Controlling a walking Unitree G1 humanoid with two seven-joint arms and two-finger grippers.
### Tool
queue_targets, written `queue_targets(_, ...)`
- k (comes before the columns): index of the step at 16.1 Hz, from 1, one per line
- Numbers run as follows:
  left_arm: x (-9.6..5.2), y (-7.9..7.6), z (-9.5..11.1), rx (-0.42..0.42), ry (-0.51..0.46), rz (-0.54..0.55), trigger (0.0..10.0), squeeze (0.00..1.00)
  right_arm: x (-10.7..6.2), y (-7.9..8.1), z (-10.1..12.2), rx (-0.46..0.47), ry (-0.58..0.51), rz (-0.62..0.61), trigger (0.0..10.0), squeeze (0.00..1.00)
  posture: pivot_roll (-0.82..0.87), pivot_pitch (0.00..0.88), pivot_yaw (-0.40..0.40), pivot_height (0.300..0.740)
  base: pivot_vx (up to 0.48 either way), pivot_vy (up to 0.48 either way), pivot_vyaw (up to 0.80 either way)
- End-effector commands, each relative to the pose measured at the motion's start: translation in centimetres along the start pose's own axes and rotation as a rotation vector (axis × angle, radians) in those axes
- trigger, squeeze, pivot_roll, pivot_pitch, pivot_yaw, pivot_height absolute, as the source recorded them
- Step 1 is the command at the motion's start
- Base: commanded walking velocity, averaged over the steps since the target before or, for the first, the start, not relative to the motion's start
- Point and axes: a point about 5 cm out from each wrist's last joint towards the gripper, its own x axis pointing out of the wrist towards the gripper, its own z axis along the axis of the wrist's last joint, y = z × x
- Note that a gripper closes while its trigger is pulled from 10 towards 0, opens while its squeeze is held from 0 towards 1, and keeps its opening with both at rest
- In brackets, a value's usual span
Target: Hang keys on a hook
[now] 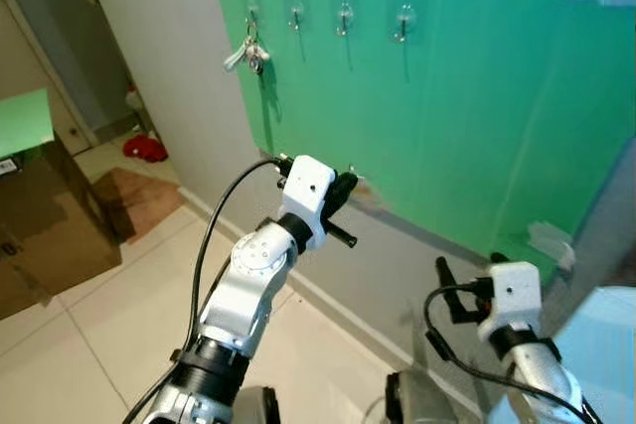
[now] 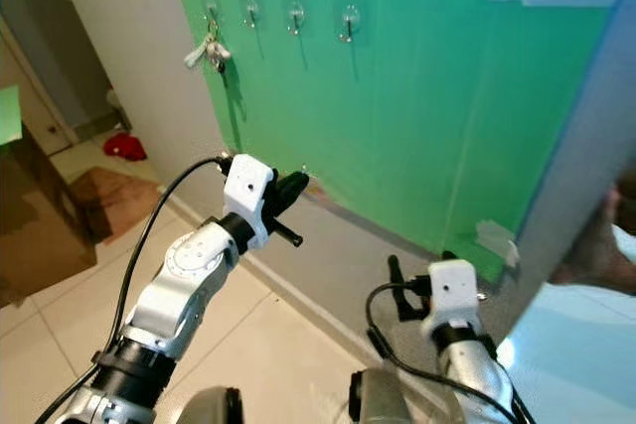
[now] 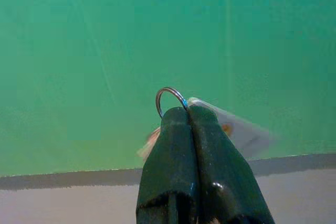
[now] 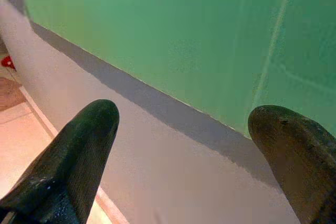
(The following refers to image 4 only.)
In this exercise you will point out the green wall board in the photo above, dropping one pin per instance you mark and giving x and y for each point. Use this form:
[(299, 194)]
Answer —
[(170, 24)]

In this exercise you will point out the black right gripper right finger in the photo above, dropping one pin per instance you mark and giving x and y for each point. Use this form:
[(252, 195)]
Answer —
[(302, 161)]

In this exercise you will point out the brown floor rug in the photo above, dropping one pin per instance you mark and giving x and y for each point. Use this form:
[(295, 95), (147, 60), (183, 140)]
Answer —
[(9, 93)]

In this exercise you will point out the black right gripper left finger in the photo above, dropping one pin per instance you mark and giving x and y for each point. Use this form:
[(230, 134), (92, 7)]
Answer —
[(65, 161)]

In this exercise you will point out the small red object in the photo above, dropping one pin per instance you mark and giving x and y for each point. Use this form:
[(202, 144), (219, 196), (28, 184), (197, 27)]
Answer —
[(7, 62)]

